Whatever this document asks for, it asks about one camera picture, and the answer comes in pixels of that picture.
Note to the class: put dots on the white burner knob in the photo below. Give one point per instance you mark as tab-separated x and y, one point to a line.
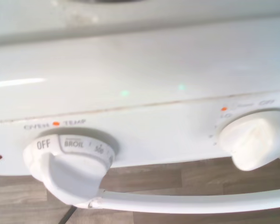
252	144

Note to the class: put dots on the white electric stove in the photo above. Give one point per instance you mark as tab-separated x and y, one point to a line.
130	58

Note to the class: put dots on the white oven temperature knob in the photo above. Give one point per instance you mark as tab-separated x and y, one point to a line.
67	172

